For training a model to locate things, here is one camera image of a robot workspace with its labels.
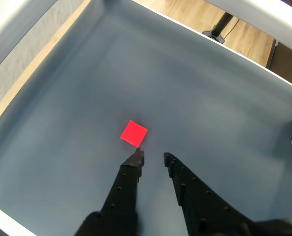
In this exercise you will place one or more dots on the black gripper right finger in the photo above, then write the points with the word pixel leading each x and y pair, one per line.
pixel 200 209

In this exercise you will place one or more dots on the red cube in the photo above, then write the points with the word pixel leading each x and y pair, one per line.
pixel 134 133

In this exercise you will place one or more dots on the brown wooden furniture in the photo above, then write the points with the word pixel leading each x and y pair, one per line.
pixel 288 59

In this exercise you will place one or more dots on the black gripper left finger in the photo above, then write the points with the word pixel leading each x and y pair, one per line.
pixel 121 196

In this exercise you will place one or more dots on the grey table mat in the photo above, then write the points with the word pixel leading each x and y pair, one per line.
pixel 160 86

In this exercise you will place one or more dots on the black stand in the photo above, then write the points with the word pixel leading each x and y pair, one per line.
pixel 221 24

